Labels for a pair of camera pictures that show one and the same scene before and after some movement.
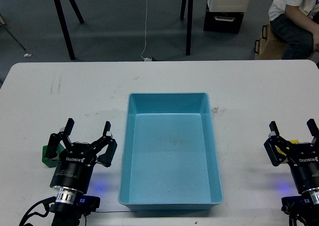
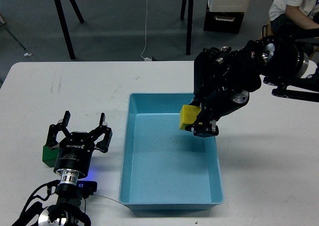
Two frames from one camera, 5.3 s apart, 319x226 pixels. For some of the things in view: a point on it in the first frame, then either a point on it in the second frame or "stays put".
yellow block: [293, 141] -> [188, 115]
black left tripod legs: [61, 14] stays put
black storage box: [223, 22] stays put
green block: [51, 163] stays put
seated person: [291, 14] stays put
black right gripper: [304, 163] -> [237, 72]
